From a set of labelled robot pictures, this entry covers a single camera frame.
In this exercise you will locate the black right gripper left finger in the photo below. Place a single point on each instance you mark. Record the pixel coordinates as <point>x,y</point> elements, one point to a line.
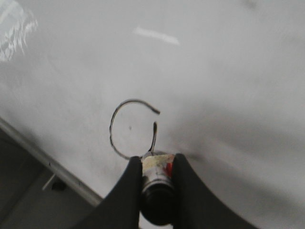
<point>121,207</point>

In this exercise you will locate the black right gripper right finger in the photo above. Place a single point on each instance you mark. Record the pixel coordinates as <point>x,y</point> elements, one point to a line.
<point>197,206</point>

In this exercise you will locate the white whiteboard marker pen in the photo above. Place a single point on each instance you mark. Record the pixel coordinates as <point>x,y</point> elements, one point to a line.
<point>157,202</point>

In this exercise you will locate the red round magnet with tape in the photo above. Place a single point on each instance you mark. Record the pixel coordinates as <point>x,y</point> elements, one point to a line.
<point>168,169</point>

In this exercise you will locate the grey aluminium whiteboard tray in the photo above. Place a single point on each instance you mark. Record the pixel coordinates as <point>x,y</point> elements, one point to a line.
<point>62,173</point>

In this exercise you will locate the white whiteboard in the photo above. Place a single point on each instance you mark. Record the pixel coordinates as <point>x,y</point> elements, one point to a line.
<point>84,81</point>

